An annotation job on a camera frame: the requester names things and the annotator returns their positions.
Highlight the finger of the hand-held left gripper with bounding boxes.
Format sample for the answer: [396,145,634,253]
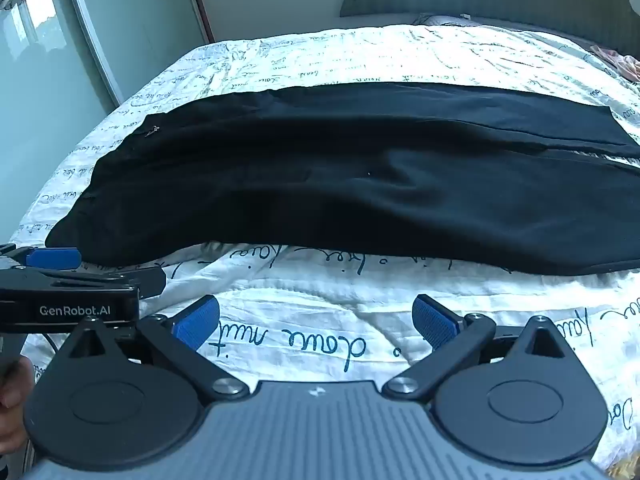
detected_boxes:
[10,266,167,300]
[0,244,83,270]

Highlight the grey pillow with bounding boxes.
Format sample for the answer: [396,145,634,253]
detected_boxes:
[412,12,501,28]

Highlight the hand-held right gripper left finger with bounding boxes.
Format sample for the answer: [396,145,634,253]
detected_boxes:
[64,294,250,401]

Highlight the white script-printed blanket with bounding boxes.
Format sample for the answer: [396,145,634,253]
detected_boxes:
[0,22,640,480]

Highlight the person's left hand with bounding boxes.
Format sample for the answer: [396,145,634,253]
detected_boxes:
[0,355,37,453]

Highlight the floral patterned bedsheet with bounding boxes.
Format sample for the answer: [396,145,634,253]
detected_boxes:
[587,44,640,82]

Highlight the glass wardrobe sliding door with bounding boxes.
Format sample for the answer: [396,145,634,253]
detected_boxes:
[0,0,121,251]
[65,0,211,107]

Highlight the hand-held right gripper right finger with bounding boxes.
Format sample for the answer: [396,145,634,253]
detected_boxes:
[382,294,582,402]

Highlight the black pants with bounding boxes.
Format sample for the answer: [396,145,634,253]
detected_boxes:
[45,81,640,277]

